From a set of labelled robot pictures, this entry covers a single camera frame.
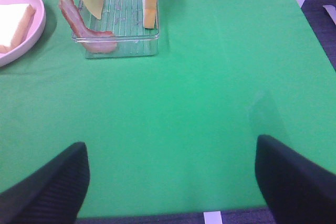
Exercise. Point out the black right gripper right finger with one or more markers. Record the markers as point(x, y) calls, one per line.
point(295, 189)

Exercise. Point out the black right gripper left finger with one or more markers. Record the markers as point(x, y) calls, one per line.
point(52, 194)

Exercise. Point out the wavy bacon strip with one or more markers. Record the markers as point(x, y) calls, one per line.
point(71, 14)

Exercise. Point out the toast bread slice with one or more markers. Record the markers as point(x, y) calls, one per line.
point(15, 20)

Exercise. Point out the white floor tape strip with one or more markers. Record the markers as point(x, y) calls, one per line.
point(212, 217)

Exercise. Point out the green tablecloth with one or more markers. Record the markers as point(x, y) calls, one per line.
point(175, 132)

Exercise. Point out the clear right plastic container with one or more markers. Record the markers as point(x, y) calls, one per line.
point(125, 19)

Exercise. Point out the pink round plate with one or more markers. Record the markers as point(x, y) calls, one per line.
point(34, 32)

